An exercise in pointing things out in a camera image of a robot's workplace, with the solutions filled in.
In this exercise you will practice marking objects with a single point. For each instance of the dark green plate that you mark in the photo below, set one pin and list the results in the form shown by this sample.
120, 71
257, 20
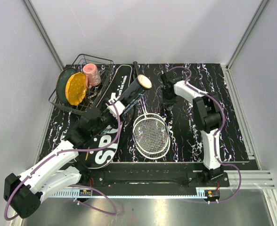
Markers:
62, 82

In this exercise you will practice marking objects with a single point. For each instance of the right aluminium frame post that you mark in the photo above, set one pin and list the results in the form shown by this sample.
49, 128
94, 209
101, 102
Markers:
253, 22

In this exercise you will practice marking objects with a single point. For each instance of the black wire dish rack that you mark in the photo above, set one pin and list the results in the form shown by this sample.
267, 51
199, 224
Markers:
104, 67

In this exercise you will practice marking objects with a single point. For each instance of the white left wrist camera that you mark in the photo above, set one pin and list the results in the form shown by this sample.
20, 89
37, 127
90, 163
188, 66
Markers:
116, 108

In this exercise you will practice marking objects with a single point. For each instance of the black sport racket bag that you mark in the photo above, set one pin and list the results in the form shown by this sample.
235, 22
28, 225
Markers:
118, 84

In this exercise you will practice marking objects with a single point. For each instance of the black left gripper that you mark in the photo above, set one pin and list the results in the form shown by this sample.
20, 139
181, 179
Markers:
115, 123

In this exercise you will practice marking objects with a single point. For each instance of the white badminton racket upper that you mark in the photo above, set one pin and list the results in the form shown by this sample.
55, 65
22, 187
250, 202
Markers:
150, 136

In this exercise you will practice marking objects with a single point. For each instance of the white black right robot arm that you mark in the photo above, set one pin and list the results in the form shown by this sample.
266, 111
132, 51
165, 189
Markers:
208, 117

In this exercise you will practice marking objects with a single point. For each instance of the aluminium frame post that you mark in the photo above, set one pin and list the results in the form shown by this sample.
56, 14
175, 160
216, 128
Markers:
253, 22
41, 30

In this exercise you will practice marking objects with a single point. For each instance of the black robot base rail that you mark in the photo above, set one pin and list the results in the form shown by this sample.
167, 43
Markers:
150, 179

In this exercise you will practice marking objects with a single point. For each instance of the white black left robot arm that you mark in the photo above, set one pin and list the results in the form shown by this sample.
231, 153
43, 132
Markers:
90, 145

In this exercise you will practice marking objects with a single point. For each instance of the black shuttlecock tube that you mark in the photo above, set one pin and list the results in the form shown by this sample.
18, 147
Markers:
134, 92

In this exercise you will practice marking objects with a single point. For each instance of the yellow dotted plate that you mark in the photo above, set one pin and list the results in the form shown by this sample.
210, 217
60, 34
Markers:
75, 89

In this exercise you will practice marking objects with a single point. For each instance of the aluminium front frame rail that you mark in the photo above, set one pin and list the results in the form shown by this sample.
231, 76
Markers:
250, 200

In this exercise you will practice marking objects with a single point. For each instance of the pink patterned mug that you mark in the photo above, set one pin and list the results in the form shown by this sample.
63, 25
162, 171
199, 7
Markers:
92, 75

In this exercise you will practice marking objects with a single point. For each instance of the left aluminium frame post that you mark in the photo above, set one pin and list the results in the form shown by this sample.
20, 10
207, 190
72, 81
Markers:
41, 30

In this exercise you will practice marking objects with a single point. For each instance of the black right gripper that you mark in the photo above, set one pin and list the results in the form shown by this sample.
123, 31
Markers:
168, 103

